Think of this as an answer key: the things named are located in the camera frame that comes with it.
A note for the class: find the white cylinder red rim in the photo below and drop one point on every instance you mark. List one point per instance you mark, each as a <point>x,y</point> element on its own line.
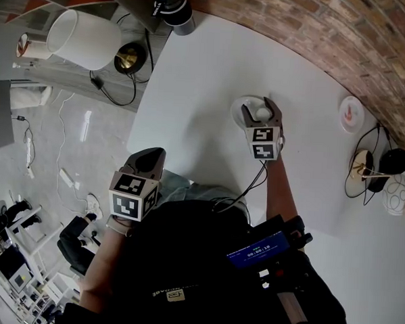
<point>36,47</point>

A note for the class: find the white metal rack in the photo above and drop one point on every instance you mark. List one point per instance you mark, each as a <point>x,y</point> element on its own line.
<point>52,285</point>

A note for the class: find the white saucer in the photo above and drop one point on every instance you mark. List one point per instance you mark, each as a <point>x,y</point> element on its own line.
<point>236,109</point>

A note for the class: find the white power strip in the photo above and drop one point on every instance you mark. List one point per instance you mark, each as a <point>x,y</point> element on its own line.
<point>68,178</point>

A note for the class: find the person's right forearm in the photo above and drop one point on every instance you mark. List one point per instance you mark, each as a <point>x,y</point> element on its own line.
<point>282,189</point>

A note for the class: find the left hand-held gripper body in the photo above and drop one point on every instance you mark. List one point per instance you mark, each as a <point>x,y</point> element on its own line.
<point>125,204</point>

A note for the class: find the person's grey trousers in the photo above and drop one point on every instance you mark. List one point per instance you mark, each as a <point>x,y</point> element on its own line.
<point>201,191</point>

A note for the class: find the small white cup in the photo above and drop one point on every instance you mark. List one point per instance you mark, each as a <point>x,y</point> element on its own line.
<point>262,113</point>

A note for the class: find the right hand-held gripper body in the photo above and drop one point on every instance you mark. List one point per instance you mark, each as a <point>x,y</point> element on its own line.
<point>264,151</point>

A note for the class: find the black device blue screen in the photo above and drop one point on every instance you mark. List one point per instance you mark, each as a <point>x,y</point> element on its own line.
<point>262,249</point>

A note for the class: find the white shade brass table lamp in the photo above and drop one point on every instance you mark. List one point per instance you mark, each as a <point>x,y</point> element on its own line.
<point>83,40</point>

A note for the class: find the person's black top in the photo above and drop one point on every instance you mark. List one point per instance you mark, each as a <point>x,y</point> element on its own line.
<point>200,259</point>

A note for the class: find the person's left forearm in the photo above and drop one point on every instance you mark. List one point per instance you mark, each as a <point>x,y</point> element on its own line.
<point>102,261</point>

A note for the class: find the globe shade brass lamp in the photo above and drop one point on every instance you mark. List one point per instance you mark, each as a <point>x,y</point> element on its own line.
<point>397,195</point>

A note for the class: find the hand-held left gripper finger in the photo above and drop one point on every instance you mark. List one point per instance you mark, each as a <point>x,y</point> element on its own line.
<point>153,165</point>
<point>133,159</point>

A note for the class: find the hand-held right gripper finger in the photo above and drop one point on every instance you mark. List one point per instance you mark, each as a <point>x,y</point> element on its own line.
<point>247,121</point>
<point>276,119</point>

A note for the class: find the black thermos bottle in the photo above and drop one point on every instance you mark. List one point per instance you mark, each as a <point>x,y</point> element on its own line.
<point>174,11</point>

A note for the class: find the grey flat board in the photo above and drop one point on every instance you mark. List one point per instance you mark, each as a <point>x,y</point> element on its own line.
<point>0,117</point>

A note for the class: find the grey wooden shelf unit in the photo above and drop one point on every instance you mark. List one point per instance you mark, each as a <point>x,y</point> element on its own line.
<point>74,80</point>

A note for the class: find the black box white label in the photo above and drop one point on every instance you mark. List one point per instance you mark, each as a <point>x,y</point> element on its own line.
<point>11,266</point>

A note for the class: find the small white plate pink print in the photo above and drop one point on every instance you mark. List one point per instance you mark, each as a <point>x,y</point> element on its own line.
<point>351,113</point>

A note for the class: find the black power adapter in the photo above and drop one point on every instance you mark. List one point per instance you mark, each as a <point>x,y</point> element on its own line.
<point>395,161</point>

